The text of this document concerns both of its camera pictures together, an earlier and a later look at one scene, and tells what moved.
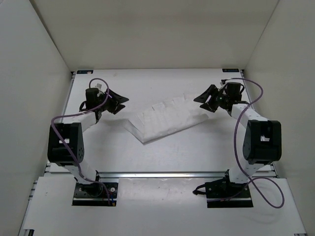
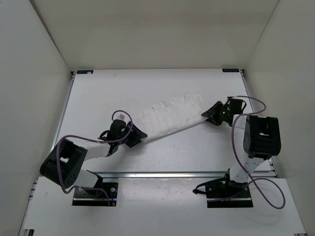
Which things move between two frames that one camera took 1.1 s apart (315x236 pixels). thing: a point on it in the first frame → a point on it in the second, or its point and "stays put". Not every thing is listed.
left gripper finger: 119,107 → 132,142
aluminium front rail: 162,174 stays put
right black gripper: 211,91 → 212,113
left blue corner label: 84,72 stays put
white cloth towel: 170,117 stays put
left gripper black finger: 114,98 → 138,133
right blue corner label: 230,70 stays put
